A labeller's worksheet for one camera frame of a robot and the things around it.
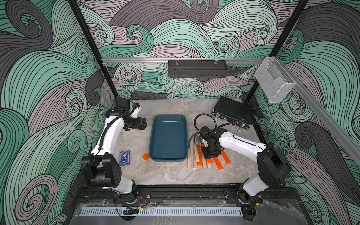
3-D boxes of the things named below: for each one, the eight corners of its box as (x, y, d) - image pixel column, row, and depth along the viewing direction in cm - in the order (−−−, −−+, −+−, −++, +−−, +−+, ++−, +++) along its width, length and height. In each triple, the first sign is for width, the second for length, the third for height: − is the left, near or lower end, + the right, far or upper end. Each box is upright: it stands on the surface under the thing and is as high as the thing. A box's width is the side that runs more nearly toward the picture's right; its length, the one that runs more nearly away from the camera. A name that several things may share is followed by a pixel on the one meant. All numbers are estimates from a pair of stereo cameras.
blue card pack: (120, 166, 86) (119, 165, 84) (121, 152, 92) (119, 151, 90) (130, 164, 87) (129, 163, 85) (130, 151, 92) (129, 149, 91)
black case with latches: (211, 114, 111) (212, 110, 108) (221, 98, 123) (222, 94, 120) (247, 131, 101) (250, 127, 97) (254, 112, 113) (257, 108, 109)
